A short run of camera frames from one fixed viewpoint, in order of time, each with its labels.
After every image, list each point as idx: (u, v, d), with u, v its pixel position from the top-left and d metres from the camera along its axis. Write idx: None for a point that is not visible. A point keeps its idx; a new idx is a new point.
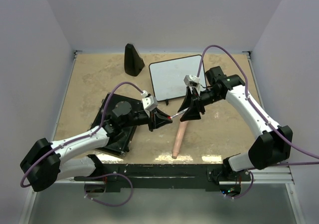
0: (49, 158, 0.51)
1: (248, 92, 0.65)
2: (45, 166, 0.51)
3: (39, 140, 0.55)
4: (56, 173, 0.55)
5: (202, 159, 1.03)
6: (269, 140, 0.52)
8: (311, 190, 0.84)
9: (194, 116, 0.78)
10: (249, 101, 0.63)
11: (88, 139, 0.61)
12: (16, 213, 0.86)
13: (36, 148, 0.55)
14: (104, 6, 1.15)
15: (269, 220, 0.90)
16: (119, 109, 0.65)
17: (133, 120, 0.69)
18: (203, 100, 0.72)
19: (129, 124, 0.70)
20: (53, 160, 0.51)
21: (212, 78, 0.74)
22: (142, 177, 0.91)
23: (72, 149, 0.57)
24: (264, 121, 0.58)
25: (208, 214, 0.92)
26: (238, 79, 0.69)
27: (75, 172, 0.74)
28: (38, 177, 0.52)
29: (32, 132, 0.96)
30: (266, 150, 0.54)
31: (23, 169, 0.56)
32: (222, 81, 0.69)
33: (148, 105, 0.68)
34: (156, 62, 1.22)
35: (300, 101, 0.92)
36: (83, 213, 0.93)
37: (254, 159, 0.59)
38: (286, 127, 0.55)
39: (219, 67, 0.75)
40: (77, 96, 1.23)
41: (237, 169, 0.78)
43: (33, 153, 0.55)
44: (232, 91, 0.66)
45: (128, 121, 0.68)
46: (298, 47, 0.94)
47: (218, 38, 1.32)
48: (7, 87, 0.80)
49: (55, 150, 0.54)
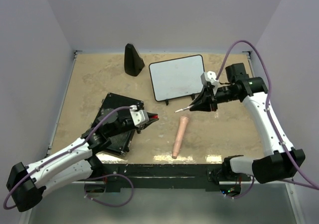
0: (25, 184, 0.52)
1: (268, 103, 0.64)
2: (22, 192, 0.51)
3: (16, 165, 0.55)
4: (38, 196, 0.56)
5: (205, 159, 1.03)
6: (277, 162, 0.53)
8: (311, 190, 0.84)
9: (205, 110, 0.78)
10: (267, 113, 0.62)
11: (68, 157, 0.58)
12: (16, 213, 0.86)
13: (14, 171, 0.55)
14: (104, 6, 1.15)
15: (269, 220, 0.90)
16: (106, 117, 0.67)
17: (121, 127, 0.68)
18: (217, 98, 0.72)
19: (118, 131, 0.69)
20: (28, 186, 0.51)
21: (233, 75, 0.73)
22: (142, 177, 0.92)
23: (49, 169, 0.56)
24: (279, 140, 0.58)
25: (207, 214, 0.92)
26: (261, 84, 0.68)
27: (69, 180, 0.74)
28: (18, 202, 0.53)
29: (32, 132, 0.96)
30: (272, 170, 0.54)
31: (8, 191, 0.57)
32: (242, 83, 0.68)
33: (139, 122, 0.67)
34: (156, 62, 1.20)
35: (300, 101, 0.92)
36: (83, 213, 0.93)
37: (257, 173, 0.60)
38: (300, 151, 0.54)
39: (241, 64, 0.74)
40: (77, 96, 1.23)
41: (236, 170, 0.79)
43: (12, 177, 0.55)
44: (251, 98, 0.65)
45: (115, 129, 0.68)
46: (298, 46, 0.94)
47: (219, 38, 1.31)
48: (8, 86, 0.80)
49: (30, 174, 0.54)
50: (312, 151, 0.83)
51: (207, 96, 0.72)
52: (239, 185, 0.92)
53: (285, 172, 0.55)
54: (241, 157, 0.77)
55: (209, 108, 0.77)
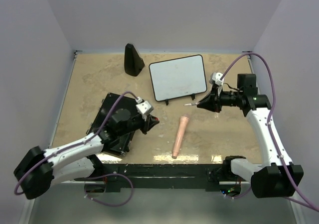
0: (41, 168, 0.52)
1: (270, 118, 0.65)
2: (37, 176, 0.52)
3: (32, 149, 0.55)
4: (48, 180, 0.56)
5: (212, 159, 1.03)
6: (273, 174, 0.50)
8: (311, 190, 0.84)
9: (209, 109, 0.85)
10: (268, 127, 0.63)
11: (83, 147, 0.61)
12: (15, 213, 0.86)
13: (29, 155, 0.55)
14: (104, 6, 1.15)
15: (269, 220, 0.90)
16: (118, 115, 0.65)
17: (130, 126, 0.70)
18: (221, 99, 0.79)
19: (126, 131, 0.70)
20: (46, 169, 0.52)
21: (242, 87, 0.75)
22: (142, 177, 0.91)
23: (65, 156, 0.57)
24: (277, 153, 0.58)
25: (207, 214, 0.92)
26: (265, 101, 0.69)
27: (73, 175, 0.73)
28: (30, 186, 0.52)
29: (32, 132, 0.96)
30: (269, 184, 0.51)
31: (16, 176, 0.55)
32: (247, 97, 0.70)
33: (147, 110, 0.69)
34: (156, 62, 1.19)
35: (300, 101, 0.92)
36: (82, 213, 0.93)
37: (254, 188, 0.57)
38: (298, 167, 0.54)
39: (254, 76, 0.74)
40: (77, 96, 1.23)
41: (236, 172, 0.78)
43: (25, 161, 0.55)
44: (253, 112, 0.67)
45: (125, 129, 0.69)
46: (298, 46, 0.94)
47: (219, 38, 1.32)
48: (7, 86, 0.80)
49: (48, 158, 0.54)
50: (312, 151, 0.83)
51: (211, 94, 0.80)
52: (239, 185, 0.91)
53: (283, 189, 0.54)
54: (242, 161, 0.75)
55: (213, 108, 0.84)
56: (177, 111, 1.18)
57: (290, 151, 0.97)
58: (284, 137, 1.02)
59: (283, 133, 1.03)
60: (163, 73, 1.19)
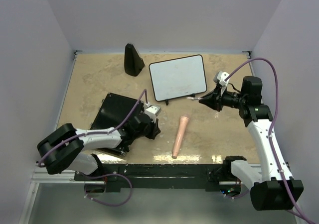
0: (73, 142, 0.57)
1: (271, 130, 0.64)
2: (68, 149, 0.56)
3: (66, 124, 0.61)
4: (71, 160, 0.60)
5: (214, 159, 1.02)
6: (273, 188, 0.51)
8: (311, 189, 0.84)
9: (210, 106, 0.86)
10: (269, 140, 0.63)
11: (105, 136, 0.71)
12: (15, 213, 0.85)
13: (61, 130, 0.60)
14: (104, 6, 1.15)
15: (268, 220, 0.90)
16: (141, 117, 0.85)
17: (144, 130, 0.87)
18: (222, 100, 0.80)
19: (142, 133, 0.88)
20: (78, 145, 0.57)
21: (246, 94, 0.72)
22: (141, 177, 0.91)
23: (92, 139, 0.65)
24: (277, 167, 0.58)
25: (207, 214, 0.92)
26: (267, 112, 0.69)
27: (79, 167, 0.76)
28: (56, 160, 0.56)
29: (32, 132, 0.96)
30: (268, 198, 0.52)
31: (41, 149, 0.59)
32: (249, 109, 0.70)
33: (157, 110, 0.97)
34: (156, 62, 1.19)
35: (300, 101, 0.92)
36: (83, 213, 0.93)
37: (254, 200, 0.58)
38: (298, 181, 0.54)
39: (260, 84, 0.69)
40: (77, 96, 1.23)
41: (235, 173, 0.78)
43: (57, 135, 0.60)
44: (255, 123, 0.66)
45: (141, 131, 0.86)
46: (298, 46, 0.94)
47: (219, 38, 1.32)
48: (7, 86, 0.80)
49: (79, 136, 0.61)
50: (312, 150, 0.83)
51: (214, 93, 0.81)
52: (239, 185, 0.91)
53: (283, 203, 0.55)
54: (242, 164, 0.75)
55: (214, 106, 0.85)
56: (177, 111, 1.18)
57: (291, 150, 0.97)
58: (284, 136, 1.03)
59: (283, 133, 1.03)
60: (163, 73, 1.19)
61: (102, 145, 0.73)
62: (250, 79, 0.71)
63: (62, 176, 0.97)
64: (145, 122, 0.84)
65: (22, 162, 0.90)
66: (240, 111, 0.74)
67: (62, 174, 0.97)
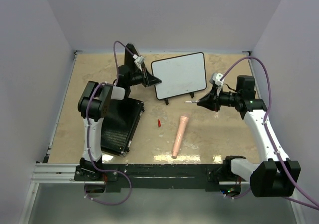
0: (104, 86, 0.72)
1: (266, 117, 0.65)
2: (104, 92, 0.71)
3: (89, 81, 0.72)
4: (108, 102, 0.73)
5: (213, 159, 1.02)
6: (271, 169, 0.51)
8: (309, 190, 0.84)
9: (209, 108, 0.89)
10: (265, 126, 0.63)
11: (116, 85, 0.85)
12: (15, 213, 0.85)
13: (90, 85, 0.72)
14: (103, 6, 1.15)
15: (268, 220, 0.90)
16: (121, 69, 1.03)
17: (131, 80, 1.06)
18: (219, 98, 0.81)
19: (130, 82, 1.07)
20: (108, 86, 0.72)
21: (241, 89, 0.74)
22: (142, 177, 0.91)
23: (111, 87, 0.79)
24: (274, 149, 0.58)
25: (207, 214, 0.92)
26: (262, 103, 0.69)
27: (94, 142, 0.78)
28: (99, 103, 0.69)
29: (32, 132, 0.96)
30: (266, 179, 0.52)
31: (81, 105, 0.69)
32: (244, 101, 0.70)
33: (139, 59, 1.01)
34: (159, 61, 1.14)
35: (299, 101, 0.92)
36: (82, 213, 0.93)
37: (253, 186, 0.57)
38: (295, 162, 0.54)
39: (253, 79, 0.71)
40: (77, 96, 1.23)
41: (235, 172, 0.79)
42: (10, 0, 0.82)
43: (87, 90, 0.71)
44: (250, 113, 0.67)
45: (128, 79, 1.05)
46: (298, 47, 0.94)
47: (219, 38, 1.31)
48: (7, 86, 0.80)
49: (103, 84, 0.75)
50: (310, 150, 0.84)
51: (211, 94, 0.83)
52: (239, 185, 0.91)
53: (281, 187, 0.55)
54: (242, 162, 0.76)
55: (212, 107, 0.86)
56: (177, 111, 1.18)
57: (290, 152, 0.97)
58: (283, 137, 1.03)
59: (282, 133, 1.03)
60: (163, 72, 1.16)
61: (114, 96, 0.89)
62: (244, 75, 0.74)
63: (62, 176, 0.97)
64: (126, 72, 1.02)
65: (22, 163, 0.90)
66: (237, 106, 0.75)
67: (62, 174, 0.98)
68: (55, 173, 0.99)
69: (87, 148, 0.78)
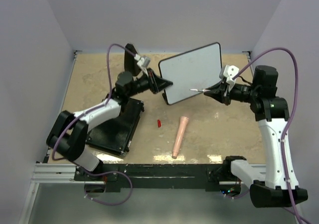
0: (77, 124, 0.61)
1: (285, 133, 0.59)
2: (75, 131, 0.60)
3: (62, 112, 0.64)
4: (83, 140, 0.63)
5: (213, 160, 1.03)
6: (276, 197, 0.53)
8: (310, 190, 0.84)
9: (217, 99, 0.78)
10: (281, 145, 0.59)
11: (104, 108, 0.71)
12: (15, 213, 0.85)
13: (61, 119, 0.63)
14: (103, 6, 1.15)
15: (268, 219, 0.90)
16: (122, 77, 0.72)
17: (136, 88, 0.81)
18: (230, 94, 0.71)
19: (134, 91, 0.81)
20: (81, 125, 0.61)
21: (260, 85, 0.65)
22: (142, 177, 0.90)
23: (93, 116, 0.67)
24: (285, 175, 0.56)
25: (207, 214, 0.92)
26: (283, 108, 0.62)
27: (83, 160, 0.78)
28: (68, 145, 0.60)
29: (32, 132, 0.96)
30: (269, 204, 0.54)
31: (51, 142, 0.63)
32: (264, 103, 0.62)
33: (143, 62, 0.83)
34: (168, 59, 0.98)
35: (298, 101, 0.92)
36: (83, 213, 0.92)
37: (254, 199, 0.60)
38: (303, 190, 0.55)
39: (275, 74, 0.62)
40: (77, 96, 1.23)
41: (235, 173, 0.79)
42: (10, 0, 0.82)
43: (59, 125, 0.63)
44: (269, 123, 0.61)
45: (131, 89, 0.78)
46: (298, 47, 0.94)
47: (219, 38, 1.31)
48: (7, 86, 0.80)
49: (79, 117, 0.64)
50: (311, 150, 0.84)
51: (221, 89, 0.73)
52: (239, 185, 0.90)
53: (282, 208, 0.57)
54: (242, 164, 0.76)
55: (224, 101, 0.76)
56: (177, 111, 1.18)
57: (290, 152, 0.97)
58: None
59: None
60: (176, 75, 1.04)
61: (107, 117, 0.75)
62: (264, 68, 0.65)
63: (62, 176, 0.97)
64: (130, 82, 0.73)
65: (22, 163, 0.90)
66: (253, 105, 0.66)
67: (62, 174, 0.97)
68: (55, 173, 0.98)
69: (78, 165, 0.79)
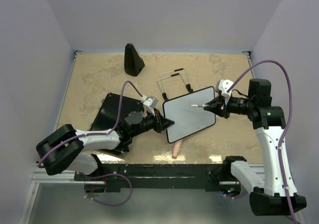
0: (73, 143, 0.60)
1: (282, 140, 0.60)
2: (68, 149, 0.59)
3: (65, 125, 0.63)
4: (71, 161, 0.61)
5: (213, 160, 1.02)
6: (275, 205, 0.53)
8: (311, 190, 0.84)
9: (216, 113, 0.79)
10: (278, 152, 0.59)
11: (104, 137, 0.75)
12: (15, 213, 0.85)
13: (61, 131, 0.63)
14: (103, 6, 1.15)
15: (269, 219, 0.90)
16: (131, 117, 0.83)
17: (142, 126, 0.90)
18: (227, 107, 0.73)
19: (140, 129, 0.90)
20: (77, 145, 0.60)
21: (255, 95, 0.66)
22: (142, 177, 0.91)
23: (91, 140, 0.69)
24: (283, 182, 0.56)
25: (207, 214, 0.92)
26: (280, 117, 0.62)
27: (79, 168, 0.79)
28: (54, 161, 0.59)
29: (32, 133, 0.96)
30: (268, 211, 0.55)
31: (41, 149, 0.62)
32: (260, 111, 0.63)
33: (151, 103, 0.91)
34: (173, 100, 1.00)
35: (298, 101, 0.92)
36: (82, 214, 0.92)
37: (253, 205, 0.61)
38: (301, 197, 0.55)
39: (268, 85, 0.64)
40: (77, 96, 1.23)
41: (234, 173, 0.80)
42: (10, 0, 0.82)
43: (56, 136, 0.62)
44: (266, 131, 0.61)
45: (136, 129, 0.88)
46: (298, 47, 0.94)
47: (219, 38, 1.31)
48: (6, 86, 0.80)
49: (79, 136, 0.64)
50: (312, 150, 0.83)
51: (218, 103, 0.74)
52: (239, 186, 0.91)
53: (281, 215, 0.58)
54: (242, 166, 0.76)
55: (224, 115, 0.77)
56: None
57: (290, 152, 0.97)
58: None
59: None
60: (179, 110, 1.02)
61: (101, 146, 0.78)
62: (258, 80, 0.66)
63: (62, 177, 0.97)
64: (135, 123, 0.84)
65: (22, 163, 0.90)
66: (249, 115, 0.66)
67: (62, 174, 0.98)
68: None
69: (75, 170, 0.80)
